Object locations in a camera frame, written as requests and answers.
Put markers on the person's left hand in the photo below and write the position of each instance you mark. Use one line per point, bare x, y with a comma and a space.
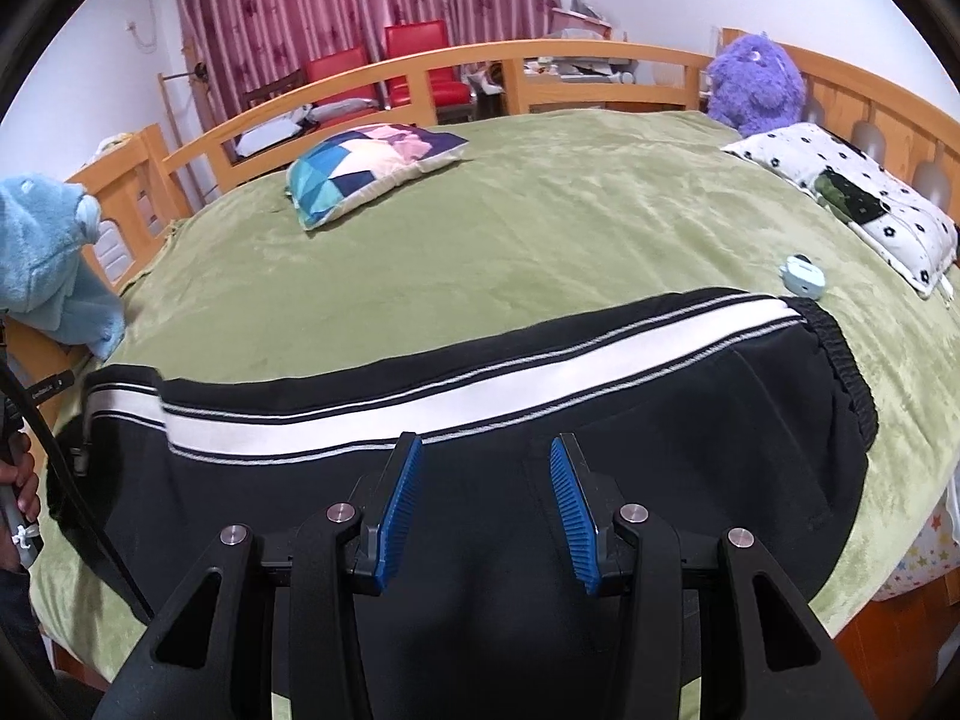
21, 484

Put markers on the wooden coat rack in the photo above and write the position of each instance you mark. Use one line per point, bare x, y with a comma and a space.
187, 127

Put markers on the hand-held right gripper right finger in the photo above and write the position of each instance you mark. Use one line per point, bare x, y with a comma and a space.
571, 510

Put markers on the star print bedsheet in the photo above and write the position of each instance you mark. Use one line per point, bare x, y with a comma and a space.
926, 555

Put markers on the red patterned curtain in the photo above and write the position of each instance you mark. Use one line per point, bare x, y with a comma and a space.
300, 0

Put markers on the white floral print pillow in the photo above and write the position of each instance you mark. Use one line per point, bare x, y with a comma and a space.
795, 157

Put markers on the green fleece blanket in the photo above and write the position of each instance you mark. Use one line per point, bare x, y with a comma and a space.
525, 225

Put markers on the cluttered desk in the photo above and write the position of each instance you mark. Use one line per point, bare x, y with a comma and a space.
585, 64

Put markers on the light blue plush toy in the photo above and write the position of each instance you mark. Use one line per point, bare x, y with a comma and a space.
45, 262

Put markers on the dark wooden chair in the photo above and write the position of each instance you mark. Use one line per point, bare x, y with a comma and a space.
274, 86

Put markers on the wooden bed frame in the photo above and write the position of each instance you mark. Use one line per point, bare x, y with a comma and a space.
600, 52

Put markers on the blue geometric patchwork pillow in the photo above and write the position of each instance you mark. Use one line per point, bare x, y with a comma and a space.
352, 165

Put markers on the red chair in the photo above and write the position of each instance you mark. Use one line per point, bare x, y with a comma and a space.
416, 41
337, 71

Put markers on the small light blue device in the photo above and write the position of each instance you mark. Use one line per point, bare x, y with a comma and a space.
802, 275

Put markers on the black pants with white stripe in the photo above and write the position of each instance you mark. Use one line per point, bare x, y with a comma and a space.
525, 390

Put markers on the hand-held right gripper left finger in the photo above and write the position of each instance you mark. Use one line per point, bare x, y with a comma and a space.
397, 499

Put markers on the purple plush toy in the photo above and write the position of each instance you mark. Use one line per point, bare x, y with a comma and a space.
754, 82

